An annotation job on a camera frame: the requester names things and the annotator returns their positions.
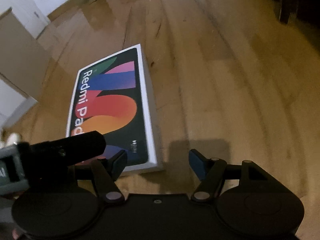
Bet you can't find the Redmi Pad SE box lid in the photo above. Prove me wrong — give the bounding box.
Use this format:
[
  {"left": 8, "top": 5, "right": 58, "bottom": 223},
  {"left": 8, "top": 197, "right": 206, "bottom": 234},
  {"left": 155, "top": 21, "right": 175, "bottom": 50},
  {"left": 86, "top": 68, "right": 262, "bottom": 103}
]
[{"left": 66, "top": 44, "right": 163, "bottom": 174}]

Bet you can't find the person's left hand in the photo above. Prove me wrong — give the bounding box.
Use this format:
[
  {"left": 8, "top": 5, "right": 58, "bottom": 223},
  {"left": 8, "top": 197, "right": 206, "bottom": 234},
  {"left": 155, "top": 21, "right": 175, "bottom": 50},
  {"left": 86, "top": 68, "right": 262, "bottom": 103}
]
[{"left": 0, "top": 133, "right": 22, "bottom": 149}]

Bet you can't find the beige cardboard panel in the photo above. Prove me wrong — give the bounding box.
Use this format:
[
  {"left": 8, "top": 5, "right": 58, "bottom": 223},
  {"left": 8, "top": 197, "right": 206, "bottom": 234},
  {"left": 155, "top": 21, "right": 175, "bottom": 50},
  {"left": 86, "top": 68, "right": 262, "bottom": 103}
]
[{"left": 1, "top": 8, "right": 51, "bottom": 101}]

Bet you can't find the white door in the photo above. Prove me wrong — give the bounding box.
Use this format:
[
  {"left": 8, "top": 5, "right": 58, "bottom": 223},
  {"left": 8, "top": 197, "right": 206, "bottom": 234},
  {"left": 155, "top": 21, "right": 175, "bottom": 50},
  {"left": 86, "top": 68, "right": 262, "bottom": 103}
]
[{"left": 1, "top": 0, "right": 49, "bottom": 38}]

